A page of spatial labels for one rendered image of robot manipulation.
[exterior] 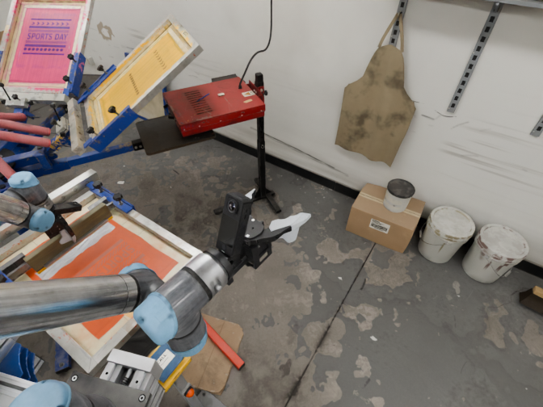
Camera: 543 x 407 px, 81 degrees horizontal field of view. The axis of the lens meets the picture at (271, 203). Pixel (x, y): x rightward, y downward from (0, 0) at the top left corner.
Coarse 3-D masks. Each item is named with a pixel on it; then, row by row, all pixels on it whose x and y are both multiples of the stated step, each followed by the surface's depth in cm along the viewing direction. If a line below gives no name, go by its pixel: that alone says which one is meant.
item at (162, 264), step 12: (120, 228) 155; (108, 240) 150; (132, 240) 150; (144, 240) 150; (84, 252) 145; (96, 252) 145; (144, 252) 145; (156, 252) 145; (156, 264) 141; (168, 264) 141
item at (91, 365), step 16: (144, 224) 152; (16, 240) 146; (32, 240) 150; (176, 240) 146; (0, 256) 141; (192, 256) 141; (128, 320) 120; (64, 336) 116; (112, 336) 116; (128, 336) 118; (80, 352) 112; (96, 352) 112; (96, 368) 110
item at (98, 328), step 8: (80, 256) 144; (72, 264) 141; (80, 264) 141; (32, 272) 138; (64, 272) 138; (72, 272) 138; (96, 320) 123; (104, 320) 123; (112, 320) 123; (88, 328) 121; (96, 328) 121; (104, 328) 121; (96, 336) 119
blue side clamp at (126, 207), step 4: (104, 188) 167; (96, 192) 166; (104, 192) 166; (108, 192) 165; (100, 196) 164; (108, 196) 164; (108, 200) 162; (112, 200) 162; (120, 200) 162; (124, 200) 161; (116, 204) 160; (124, 204) 160; (128, 204) 159; (132, 204) 159; (120, 208) 158; (124, 208) 158; (128, 208) 158; (132, 208) 158
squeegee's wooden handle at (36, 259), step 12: (84, 216) 135; (96, 216) 139; (108, 216) 144; (72, 228) 131; (84, 228) 136; (48, 240) 127; (36, 252) 123; (48, 252) 127; (60, 252) 131; (36, 264) 124
